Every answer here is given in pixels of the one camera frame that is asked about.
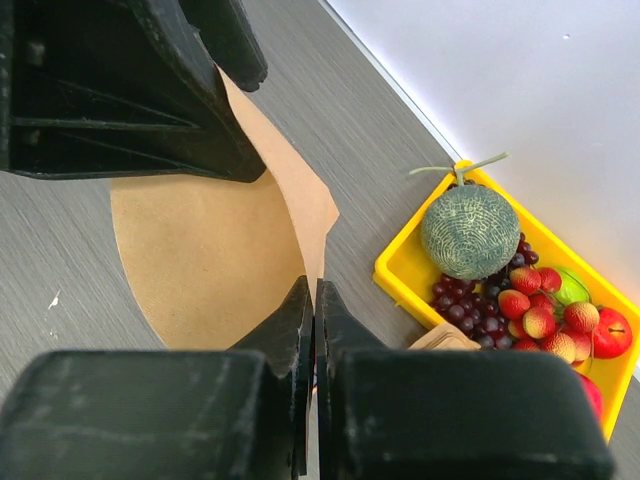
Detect dark grape bunch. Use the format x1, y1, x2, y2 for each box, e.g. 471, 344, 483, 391
429, 234, 542, 350

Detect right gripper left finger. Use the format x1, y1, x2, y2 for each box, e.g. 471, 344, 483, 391
1, 278, 313, 479

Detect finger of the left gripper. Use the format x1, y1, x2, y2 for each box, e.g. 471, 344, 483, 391
184, 0, 268, 92
1, 0, 265, 183

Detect green melon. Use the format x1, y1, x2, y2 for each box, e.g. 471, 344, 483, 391
421, 152, 521, 281

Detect green apple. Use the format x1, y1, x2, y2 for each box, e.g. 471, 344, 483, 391
552, 266, 591, 306

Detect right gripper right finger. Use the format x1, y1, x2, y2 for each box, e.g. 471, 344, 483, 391
315, 281, 615, 479

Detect yellow plastic tray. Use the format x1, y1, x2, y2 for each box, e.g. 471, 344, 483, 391
373, 161, 639, 437

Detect red apple back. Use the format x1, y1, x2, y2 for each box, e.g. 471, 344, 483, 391
592, 307, 633, 359

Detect brown paper coffee filter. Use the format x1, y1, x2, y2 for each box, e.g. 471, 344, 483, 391
111, 80, 339, 350

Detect strawberry pile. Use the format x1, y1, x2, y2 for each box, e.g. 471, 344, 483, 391
522, 267, 599, 365

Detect red apple front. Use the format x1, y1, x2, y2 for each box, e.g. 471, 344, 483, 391
578, 373, 604, 423

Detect red apple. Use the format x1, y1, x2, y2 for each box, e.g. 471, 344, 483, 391
578, 373, 604, 423
592, 307, 633, 359

